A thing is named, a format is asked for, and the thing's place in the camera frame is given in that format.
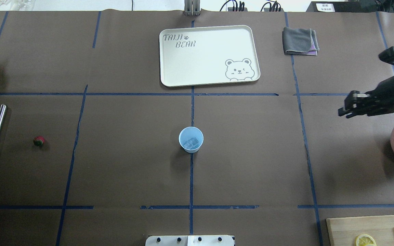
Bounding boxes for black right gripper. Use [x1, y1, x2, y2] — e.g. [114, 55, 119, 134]
[338, 76, 394, 119]

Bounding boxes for clear ice cube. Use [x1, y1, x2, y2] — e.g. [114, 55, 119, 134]
[188, 138, 200, 148]
[183, 141, 194, 150]

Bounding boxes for red strawberry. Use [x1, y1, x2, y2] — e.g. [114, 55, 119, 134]
[33, 136, 45, 147]

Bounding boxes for light blue cup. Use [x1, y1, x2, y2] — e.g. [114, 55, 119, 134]
[178, 126, 204, 153]

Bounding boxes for grey purple folded cloth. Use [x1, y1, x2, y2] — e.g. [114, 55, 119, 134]
[283, 27, 319, 56]

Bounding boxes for bamboo cutting board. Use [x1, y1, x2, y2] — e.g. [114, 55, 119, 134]
[326, 215, 394, 246]

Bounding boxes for lemon slices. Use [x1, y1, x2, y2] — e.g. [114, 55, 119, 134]
[355, 234, 377, 246]

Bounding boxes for cream bear tray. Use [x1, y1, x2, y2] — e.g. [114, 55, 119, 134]
[159, 25, 261, 87]

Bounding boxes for aluminium frame post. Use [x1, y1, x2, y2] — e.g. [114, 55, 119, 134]
[184, 0, 201, 16]

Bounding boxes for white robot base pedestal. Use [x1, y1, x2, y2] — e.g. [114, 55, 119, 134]
[145, 235, 236, 246]

